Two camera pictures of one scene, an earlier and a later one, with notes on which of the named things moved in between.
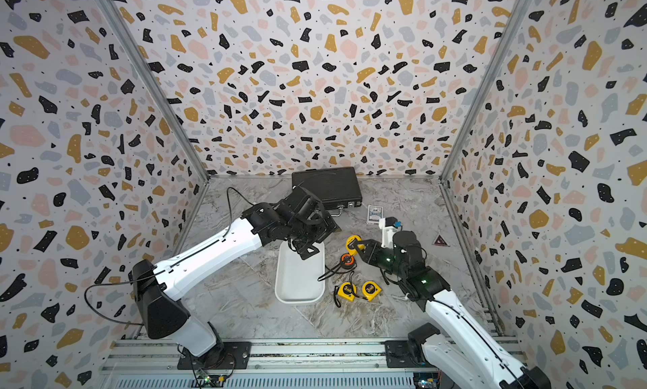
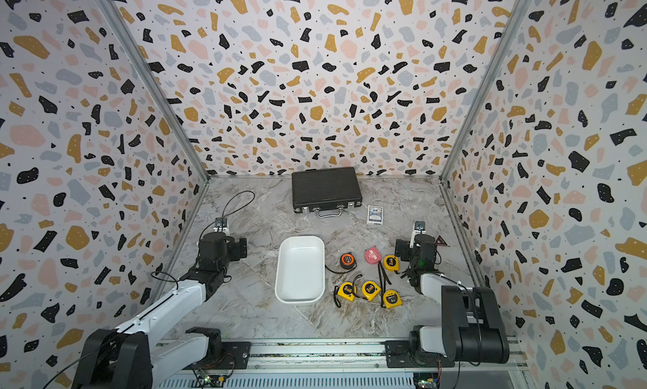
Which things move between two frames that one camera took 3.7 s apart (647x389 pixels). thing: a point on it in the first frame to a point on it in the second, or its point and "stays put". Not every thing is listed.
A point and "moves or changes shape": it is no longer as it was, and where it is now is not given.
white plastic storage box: x=296 y=279 stays put
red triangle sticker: x=440 y=241 stays put
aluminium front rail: x=125 y=354 stays put
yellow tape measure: x=371 y=290 stays put
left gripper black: x=324 y=231 to x=234 y=253
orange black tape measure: x=347 y=261 moves or changes shape
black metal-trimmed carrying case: x=334 y=187 stays put
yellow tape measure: x=350 y=239 to x=392 y=299
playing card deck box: x=374 y=213 stays put
